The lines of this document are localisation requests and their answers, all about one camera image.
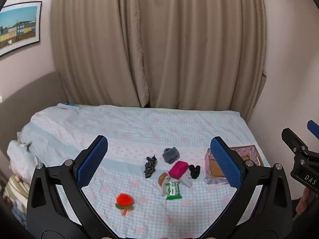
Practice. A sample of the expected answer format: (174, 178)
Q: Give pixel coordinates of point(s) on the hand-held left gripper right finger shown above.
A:
(225, 164)

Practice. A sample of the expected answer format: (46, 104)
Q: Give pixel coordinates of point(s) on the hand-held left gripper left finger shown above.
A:
(92, 161)

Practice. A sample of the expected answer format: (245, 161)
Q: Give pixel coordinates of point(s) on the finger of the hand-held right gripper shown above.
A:
(292, 139)
(313, 127)

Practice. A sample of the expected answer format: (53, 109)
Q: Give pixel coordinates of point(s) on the pink patterned cardboard box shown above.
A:
(215, 169)

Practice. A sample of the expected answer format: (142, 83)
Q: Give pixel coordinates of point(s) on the magenta pouch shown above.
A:
(178, 169)

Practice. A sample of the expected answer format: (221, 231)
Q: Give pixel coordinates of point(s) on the orange plush toy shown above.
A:
(123, 200)

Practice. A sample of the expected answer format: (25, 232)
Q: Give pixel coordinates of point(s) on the grey sock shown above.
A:
(170, 155)

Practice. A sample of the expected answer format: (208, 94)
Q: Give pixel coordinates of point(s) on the black white patterned sock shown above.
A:
(149, 166)

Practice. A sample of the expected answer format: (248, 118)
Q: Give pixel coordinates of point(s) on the green wipes packet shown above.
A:
(173, 191)

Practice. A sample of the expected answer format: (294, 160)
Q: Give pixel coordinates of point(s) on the brown plush toy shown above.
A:
(163, 178)

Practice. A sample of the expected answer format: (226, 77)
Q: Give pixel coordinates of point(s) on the person's right hand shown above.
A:
(302, 201)

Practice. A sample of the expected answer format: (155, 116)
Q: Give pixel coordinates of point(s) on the light blue checked blanket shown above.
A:
(129, 134)

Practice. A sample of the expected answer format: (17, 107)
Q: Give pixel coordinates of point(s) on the blue cloth piece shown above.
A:
(73, 105)

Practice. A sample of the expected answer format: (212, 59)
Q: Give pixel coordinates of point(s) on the striped cloth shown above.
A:
(15, 191)

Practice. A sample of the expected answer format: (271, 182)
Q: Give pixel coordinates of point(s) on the beige curtain panel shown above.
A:
(99, 42)
(204, 42)

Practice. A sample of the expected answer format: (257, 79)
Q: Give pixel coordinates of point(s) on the framed wall picture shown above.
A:
(18, 27)

